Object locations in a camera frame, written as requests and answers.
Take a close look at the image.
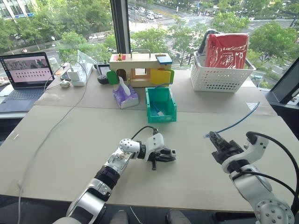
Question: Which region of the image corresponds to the clear plastic sheet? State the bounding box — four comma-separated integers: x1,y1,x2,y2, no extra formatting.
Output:
76,49,98,69

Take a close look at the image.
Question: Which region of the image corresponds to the open dark laptop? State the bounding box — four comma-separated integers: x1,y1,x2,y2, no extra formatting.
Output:
0,52,56,113

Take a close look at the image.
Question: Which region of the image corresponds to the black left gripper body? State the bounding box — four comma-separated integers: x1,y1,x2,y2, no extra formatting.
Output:
149,147,171,171

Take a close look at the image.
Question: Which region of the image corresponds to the long blue network cable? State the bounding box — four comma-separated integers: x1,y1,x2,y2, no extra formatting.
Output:
202,101,261,139

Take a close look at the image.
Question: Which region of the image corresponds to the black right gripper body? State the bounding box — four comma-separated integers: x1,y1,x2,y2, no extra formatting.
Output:
211,140,245,165

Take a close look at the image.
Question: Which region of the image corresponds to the red plastic bag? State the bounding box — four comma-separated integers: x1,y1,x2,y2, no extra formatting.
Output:
205,33,250,70

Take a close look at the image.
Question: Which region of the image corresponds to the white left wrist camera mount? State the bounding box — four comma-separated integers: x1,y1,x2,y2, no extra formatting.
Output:
144,133,164,162

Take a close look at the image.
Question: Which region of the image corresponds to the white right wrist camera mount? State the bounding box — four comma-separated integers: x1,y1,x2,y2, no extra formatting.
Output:
221,132,269,174

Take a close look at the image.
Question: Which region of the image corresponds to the white perforated plastic basket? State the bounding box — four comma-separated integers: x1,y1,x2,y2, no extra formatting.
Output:
190,51,257,93

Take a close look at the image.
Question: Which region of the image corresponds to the dark rounded shape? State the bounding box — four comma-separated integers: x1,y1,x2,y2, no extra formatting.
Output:
109,209,129,224
166,209,186,224

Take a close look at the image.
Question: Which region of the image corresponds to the white charger adapter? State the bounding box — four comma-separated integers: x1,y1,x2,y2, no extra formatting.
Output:
68,65,82,83

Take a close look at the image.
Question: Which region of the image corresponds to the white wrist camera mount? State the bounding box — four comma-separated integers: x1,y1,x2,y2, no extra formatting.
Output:
221,132,269,174
144,133,164,162

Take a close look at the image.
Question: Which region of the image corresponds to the white power strip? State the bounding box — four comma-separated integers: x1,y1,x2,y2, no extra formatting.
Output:
67,62,94,87

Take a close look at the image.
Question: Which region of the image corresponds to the black remote controller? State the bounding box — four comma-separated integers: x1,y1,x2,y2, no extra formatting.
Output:
96,61,112,85

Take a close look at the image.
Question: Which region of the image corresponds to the wooden latch box toy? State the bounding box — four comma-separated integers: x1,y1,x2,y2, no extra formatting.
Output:
106,49,176,88

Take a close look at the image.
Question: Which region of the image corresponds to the purple tissue pack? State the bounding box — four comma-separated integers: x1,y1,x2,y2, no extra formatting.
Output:
112,76,139,110

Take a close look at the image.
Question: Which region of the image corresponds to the grey bag behind red bag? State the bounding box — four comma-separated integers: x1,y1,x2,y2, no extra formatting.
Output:
197,29,216,57

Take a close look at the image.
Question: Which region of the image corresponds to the long white cable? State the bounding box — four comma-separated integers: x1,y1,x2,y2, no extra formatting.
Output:
17,60,94,224

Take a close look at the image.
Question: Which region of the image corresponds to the dark window frame post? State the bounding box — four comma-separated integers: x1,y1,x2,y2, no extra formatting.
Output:
109,0,131,56

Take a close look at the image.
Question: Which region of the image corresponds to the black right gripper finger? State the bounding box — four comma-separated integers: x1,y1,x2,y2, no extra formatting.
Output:
209,131,222,153
214,132,231,150

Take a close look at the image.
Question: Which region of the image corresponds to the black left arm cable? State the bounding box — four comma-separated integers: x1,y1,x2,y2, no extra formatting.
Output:
130,126,160,140

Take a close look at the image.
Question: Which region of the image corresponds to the green plastic bin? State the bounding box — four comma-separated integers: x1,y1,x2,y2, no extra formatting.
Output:
145,86,178,124

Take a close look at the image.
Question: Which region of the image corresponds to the blue cable with white coupler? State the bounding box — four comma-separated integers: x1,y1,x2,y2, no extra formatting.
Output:
152,83,173,117

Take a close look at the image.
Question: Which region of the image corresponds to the black monitor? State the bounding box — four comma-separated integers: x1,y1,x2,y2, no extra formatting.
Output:
270,62,299,105

